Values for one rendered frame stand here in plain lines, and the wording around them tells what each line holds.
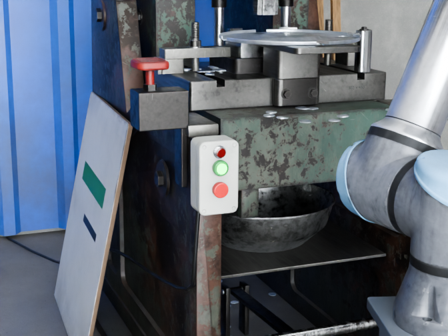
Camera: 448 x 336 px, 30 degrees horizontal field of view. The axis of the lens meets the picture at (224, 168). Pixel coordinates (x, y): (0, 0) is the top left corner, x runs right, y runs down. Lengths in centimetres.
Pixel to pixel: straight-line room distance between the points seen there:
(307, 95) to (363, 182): 53
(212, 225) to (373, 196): 44
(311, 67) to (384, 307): 63
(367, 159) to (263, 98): 53
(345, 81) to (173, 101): 43
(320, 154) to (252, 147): 15
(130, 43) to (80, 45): 90
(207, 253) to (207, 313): 12
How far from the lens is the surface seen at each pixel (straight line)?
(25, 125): 289
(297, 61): 170
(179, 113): 153
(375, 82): 183
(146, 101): 151
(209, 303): 162
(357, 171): 124
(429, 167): 113
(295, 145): 166
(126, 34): 200
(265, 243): 181
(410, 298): 117
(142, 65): 150
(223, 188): 148
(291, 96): 170
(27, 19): 285
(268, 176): 165
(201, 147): 146
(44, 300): 244
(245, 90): 169
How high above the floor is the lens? 94
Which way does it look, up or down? 14 degrees down
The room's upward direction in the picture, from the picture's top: straight up
